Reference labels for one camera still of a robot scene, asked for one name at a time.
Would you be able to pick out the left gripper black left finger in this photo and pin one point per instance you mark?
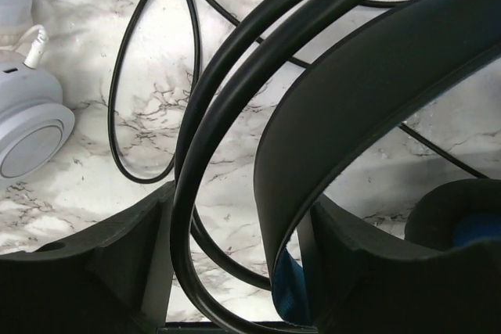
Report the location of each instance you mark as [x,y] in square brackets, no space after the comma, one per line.
[112,277]

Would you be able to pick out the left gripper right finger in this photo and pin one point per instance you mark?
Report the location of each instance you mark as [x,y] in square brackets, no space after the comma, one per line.
[360,279]

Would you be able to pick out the white over-ear headphones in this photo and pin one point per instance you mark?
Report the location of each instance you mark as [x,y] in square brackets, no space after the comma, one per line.
[34,121]

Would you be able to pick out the black blue headphones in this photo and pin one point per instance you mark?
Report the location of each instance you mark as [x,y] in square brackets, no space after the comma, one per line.
[343,103]

